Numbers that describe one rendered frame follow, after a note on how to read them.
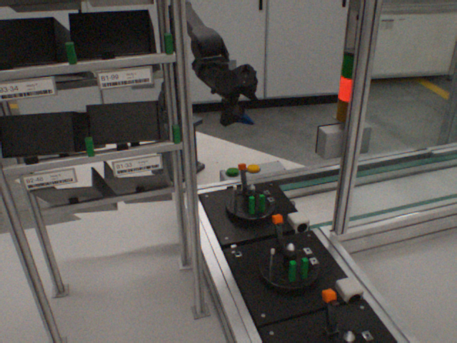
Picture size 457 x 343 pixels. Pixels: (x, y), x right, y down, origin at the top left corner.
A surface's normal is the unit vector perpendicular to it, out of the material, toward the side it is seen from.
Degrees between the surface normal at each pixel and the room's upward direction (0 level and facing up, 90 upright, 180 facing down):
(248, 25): 90
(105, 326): 0
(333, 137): 90
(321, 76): 90
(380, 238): 90
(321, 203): 0
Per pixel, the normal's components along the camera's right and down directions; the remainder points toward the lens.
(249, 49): 0.15, 0.50
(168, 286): -0.02, -0.86
